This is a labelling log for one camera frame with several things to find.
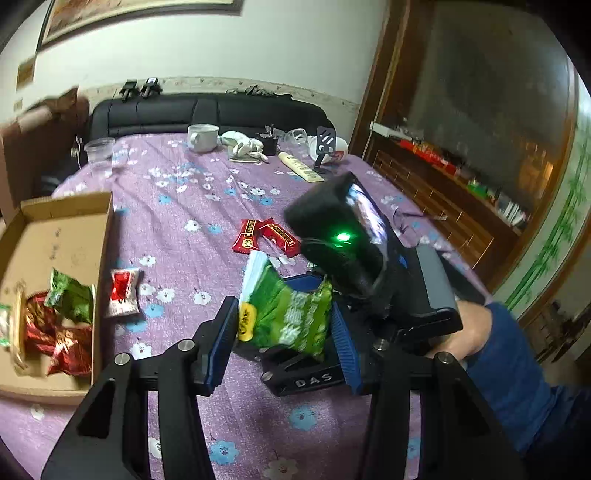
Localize white mug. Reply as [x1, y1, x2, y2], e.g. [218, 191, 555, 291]
[187, 124, 221, 153]

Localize black sofa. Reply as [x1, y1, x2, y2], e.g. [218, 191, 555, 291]
[88, 92, 336, 145]

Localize dark red snack packet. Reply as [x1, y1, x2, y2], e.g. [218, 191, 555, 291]
[23, 295, 62, 357]
[46, 323, 94, 377]

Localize eyeglasses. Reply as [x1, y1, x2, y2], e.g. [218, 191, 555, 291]
[392, 207, 450, 232]

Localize red gold-label snack packet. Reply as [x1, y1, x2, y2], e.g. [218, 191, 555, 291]
[232, 219, 265, 256]
[257, 222, 302, 258]

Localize small wall picture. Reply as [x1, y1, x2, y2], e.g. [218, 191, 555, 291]
[17, 58, 36, 89]

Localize large green snack packet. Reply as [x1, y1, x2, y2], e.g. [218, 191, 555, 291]
[235, 250, 334, 363]

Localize row of red boxes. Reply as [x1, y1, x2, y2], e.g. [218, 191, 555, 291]
[399, 138, 462, 176]

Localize small black box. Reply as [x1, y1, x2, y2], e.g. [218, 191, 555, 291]
[256, 129, 280, 156]

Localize white cloth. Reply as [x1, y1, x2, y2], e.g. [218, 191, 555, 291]
[217, 130, 271, 163]

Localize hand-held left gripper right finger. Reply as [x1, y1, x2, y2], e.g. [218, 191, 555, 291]
[330, 306, 527, 480]

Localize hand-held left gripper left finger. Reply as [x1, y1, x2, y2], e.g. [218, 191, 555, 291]
[41, 296, 241, 480]

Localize person's right hand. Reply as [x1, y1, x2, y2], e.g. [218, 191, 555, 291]
[428, 301, 498, 366]

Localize wooden cabinet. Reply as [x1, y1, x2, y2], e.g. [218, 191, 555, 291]
[348, 0, 579, 320]

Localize brown armchair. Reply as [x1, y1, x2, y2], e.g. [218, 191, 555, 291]
[0, 88, 91, 223]

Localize black phone stand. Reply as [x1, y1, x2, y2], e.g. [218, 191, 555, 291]
[313, 125, 336, 175]

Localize cream tube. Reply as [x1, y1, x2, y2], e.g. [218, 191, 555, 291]
[277, 152, 327, 184]

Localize white bowl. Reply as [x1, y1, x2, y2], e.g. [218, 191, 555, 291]
[308, 135, 348, 165]

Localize white red candy packet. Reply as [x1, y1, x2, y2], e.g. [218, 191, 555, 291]
[105, 268, 142, 320]

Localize cardboard box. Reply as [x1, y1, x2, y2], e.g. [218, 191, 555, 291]
[0, 190, 115, 407]

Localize small green snack packet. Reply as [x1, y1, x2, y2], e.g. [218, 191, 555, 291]
[45, 268, 96, 325]

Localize purple floral tablecloth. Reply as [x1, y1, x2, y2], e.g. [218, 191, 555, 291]
[0, 131, 490, 480]

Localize dark cloth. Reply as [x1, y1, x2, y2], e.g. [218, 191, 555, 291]
[225, 84, 294, 99]

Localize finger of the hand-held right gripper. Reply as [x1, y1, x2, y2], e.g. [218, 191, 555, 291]
[281, 273, 334, 298]
[231, 342, 346, 398]

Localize framed wall painting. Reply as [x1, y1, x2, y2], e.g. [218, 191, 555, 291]
[37, 0, 245, 49]

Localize green bamboo wall decal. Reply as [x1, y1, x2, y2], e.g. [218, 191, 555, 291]
[503, 134, 591, 315]

